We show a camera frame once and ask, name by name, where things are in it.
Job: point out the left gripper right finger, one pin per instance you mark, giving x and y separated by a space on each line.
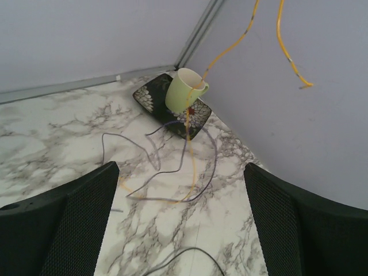
302 233

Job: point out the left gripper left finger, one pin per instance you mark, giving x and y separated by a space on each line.
60 231

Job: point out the black floral square plate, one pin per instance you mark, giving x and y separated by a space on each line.
151 97

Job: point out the light green mug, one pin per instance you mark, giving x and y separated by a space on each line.
185 88

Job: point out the right aluminium frame post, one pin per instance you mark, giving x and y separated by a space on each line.
199 32

